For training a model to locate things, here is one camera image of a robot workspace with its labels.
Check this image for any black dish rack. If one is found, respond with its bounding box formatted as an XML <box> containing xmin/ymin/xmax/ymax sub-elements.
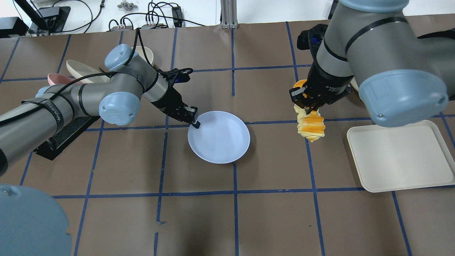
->
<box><xmin>33</xmin><ymin>116</ymin><xmax>100</xmax><ymax>160</ymax></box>

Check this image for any black monitor stand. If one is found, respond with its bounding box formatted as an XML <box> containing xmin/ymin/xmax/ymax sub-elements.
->
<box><xmin>13</xmin><ymin>0</ymin><xmax>71</xmax><ymax>34</ymax></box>

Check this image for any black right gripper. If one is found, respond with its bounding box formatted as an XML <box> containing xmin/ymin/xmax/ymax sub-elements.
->
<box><xmin>289</xmin><ymin>24</ymin><xmax>353</xmax><ymax>114</ymax></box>

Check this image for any white shallow bowl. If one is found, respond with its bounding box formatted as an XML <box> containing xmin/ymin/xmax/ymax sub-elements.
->
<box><xmin>350</xmin><ymin>77</ymin><xmax>359</xmax><ymax>92</ymax></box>

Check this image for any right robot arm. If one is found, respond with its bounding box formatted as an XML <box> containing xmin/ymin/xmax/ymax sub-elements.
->
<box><xmin>289</xmin><ymin>0</ymin><xmax>455</xmax><ymax>127</ymax></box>

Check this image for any black cable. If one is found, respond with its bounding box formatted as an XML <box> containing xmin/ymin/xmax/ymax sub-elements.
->
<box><xmin>53</xmin><ymin>0</ymin><xmax>93</xmax><ymax>34</ymax></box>

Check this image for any black power adapter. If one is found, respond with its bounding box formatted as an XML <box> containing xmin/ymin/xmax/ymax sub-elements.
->
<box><xmin>172</xmin><ymin>6</ymin><xmax>184</xmax><ymax>28</ymax></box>

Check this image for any white rectangular tray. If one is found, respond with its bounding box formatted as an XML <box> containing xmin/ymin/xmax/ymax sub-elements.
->
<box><xmin>347</xmin><ymin>120</ymin><xmax>454</xmax><ymax>193</ymax></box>

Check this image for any grey connector box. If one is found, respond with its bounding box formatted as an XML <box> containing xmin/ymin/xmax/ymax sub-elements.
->
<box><xmin>109</xmin><ymin>20</ymin><xmax>168</xmax><ymax>31</ymax></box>

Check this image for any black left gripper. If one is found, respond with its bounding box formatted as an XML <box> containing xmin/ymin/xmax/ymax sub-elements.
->
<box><xmin>149</xmin><ymin>68</ymin><xmax>200</xmax><ymax>129</ymax></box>

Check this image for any small cream bowl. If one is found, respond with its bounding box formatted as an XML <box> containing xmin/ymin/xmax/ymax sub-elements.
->
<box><xmin>135</xmin><ymin>45</ymin><xmax>154</xmax><ymax>65</ymax></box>

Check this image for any cream white plate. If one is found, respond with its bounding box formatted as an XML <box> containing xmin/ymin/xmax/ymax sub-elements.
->
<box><xmin>66</xmin><ymin>60</ymin><xmax>109</xmax><ymax>83</ymax></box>

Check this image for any aluminium frame post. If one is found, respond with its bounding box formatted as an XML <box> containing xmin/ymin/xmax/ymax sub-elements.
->
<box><xmin>220</xmin><ymin>0</ymin><xmax>239</xmax><ymax>29</ymax></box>

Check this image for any pink plate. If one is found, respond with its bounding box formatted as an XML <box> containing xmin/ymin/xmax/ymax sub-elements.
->
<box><xmin>47</xmin><ymin>73</ymin><xmax>75</xmax><ymax>86</ymax></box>

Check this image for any light blue plate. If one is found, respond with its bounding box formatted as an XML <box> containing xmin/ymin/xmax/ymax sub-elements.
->
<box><xmin>187</xmin><ymin>111</ymin><xmax>251</xmax><ymax>164</ymax></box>

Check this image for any orange striped bread loaf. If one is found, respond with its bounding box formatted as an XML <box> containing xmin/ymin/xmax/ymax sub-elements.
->
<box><xmin>292</xmin><ymin>80</ymin><xmax>326</xmax><ymax>143</ymax></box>

